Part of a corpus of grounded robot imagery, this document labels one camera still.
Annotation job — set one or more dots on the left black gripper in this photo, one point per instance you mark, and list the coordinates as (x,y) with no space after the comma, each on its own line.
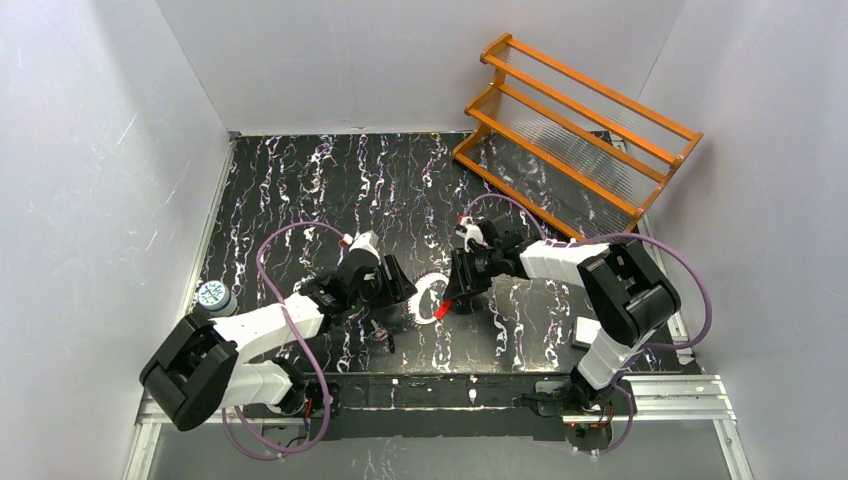
(398,283)

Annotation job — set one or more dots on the aluminium frame rail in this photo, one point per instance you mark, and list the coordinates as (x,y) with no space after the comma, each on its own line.
(664,396)

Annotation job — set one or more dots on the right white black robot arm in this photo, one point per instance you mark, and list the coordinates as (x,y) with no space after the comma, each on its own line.
(628,293)

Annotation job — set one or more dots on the white box with red mark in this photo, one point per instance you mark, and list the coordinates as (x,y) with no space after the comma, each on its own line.
(584,332)

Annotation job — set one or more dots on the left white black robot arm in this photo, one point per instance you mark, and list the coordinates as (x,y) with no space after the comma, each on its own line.
(206,365)

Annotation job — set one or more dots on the silver key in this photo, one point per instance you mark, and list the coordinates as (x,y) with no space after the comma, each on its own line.
(381,334)

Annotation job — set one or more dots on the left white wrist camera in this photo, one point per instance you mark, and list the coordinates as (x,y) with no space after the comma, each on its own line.
(363,246)

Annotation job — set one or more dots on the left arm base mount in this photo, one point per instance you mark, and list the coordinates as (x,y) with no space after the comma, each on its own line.
(318,397)

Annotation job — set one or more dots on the orange wooden rack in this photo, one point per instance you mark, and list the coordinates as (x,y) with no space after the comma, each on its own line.
(583,157)

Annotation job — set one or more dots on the white red keyring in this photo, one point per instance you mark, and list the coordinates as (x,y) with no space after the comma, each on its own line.
(426,305)

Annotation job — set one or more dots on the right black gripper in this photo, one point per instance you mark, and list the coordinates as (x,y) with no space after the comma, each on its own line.
(457,277)

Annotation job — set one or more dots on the small blue white jar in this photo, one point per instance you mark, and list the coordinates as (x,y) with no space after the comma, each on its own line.
(216,298)

